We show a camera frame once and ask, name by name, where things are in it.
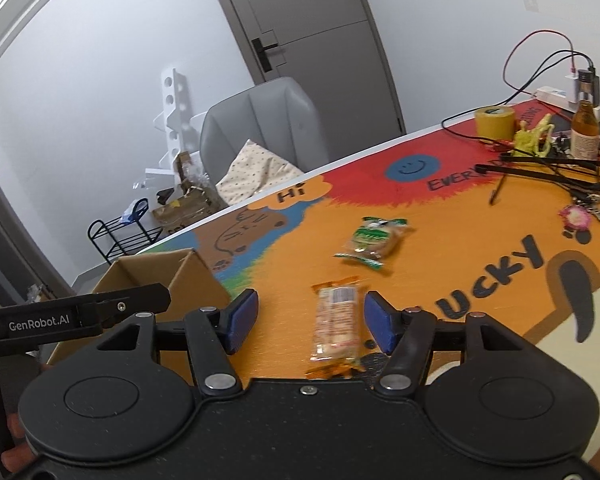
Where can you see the dotted beige cushion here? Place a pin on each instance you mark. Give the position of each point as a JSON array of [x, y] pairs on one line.
[[257, 172]]

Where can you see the yellow green wrapper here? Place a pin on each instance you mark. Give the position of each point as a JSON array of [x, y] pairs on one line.
[[530, 137]]

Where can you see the yellow tape roll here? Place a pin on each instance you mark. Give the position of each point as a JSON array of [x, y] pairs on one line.
[[495, 122]]

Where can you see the clear cracker packet orange ends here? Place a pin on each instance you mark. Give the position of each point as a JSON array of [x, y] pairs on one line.
[[336, 325]]

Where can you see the white power strip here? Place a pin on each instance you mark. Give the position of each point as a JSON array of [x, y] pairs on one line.
[[552, 94]]

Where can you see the grey door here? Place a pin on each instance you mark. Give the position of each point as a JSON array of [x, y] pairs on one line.
[[310, 15]]

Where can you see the grey chair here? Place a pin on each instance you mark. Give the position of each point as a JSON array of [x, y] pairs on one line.
[[275, 120]]

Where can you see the green bread packet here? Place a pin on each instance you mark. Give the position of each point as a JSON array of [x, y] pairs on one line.
[[375, 240]]

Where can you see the colourful cartoon table mat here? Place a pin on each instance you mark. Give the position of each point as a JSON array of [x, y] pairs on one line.
[[430, 245]]

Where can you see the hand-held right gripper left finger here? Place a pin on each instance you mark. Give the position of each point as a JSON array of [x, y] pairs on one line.
[[245, 317]]

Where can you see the white wall switch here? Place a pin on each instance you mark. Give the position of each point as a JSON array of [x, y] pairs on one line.
[[530, 1]]

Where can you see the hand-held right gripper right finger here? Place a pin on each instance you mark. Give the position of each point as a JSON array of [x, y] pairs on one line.
[[380, 320]]

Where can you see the black charger plug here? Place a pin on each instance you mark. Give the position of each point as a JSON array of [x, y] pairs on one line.
[[596, 85]]

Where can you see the white rack with holes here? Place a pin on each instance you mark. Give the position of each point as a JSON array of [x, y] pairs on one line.
[[172, 110]]

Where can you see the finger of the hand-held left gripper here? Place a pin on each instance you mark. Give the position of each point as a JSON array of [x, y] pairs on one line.
[[135, 299]]

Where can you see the brown cardboard box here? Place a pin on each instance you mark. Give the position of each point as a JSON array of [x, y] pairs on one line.
[[190, 280]]

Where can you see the amber glass bottle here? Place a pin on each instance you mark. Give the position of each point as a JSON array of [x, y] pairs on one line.
[[585, 135]]

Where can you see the person's left hand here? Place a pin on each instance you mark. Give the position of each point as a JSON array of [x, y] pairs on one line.
[[15, 425]]

